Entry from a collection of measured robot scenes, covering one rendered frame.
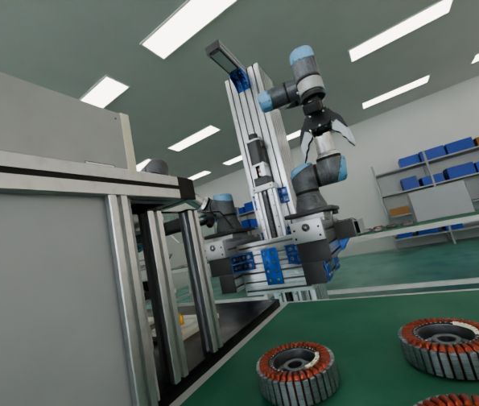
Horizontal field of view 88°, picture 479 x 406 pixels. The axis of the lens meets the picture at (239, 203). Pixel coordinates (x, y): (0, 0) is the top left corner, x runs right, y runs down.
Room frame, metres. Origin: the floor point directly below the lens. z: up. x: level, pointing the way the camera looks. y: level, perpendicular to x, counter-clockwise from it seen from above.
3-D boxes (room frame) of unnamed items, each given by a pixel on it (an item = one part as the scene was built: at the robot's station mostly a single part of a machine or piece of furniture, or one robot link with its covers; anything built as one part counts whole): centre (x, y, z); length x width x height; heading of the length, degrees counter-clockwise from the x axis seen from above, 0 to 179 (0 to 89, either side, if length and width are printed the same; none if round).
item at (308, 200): (1.23, -0.35, 1.09); 0.15 x 0.15 x 0.10
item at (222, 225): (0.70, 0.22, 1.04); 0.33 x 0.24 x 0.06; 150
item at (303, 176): (1.23, -0.35, 1.20); 0.13 x 0.12 x 0.14; 69
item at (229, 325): (0.76, 0.34, 0.76); 0.64 x 0.47 x 0.02; 60
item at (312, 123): (0.72, -0.30, 1.29); 0.09 x 0.08 x 0.12; 151
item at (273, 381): (0.39, -0.03, 0.77); 0.11 x 0.11 x 0.04
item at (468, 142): (5.09, -4.70, 1.89); 0.42 x 0.42 x 0.22; 60
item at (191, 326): (0.71, 0.23, 0.78); 0.15 x 0.15 x 0.01; 60
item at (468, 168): (5.15, -4.60, 1.40); 0.42 x 0.42 x 0.23; 60
